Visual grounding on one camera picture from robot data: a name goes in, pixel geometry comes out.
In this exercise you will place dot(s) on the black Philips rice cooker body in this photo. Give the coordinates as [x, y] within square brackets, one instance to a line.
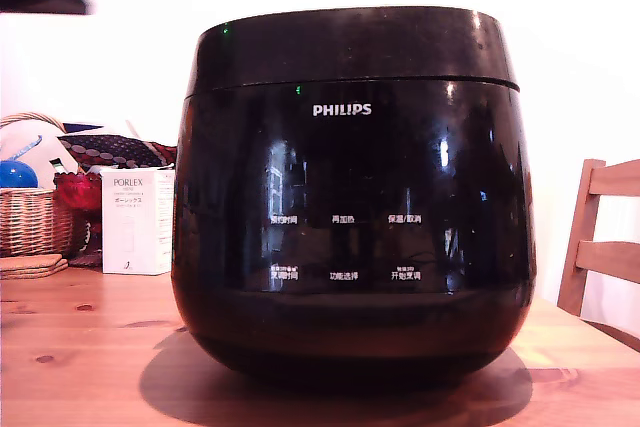
[350, 182]

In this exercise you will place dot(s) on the white Porlex box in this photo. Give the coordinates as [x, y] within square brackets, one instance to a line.
[132, 227]

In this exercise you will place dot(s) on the dark patterned cloth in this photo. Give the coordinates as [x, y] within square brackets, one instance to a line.
[110, 147]

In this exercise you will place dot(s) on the wooden ladder-back chair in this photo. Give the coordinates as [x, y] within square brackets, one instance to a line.
[580, 227]

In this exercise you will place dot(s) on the woven wicker basket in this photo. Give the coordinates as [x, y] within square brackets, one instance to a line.
[30, 222]

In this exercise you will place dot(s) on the white printed bag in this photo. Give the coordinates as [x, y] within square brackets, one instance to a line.
[30, 139]

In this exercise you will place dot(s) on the cork coaster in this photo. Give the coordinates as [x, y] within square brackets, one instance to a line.
[27, 261]
[35, 273]

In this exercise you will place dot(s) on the blue ball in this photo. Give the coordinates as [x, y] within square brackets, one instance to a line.
[17, 176]

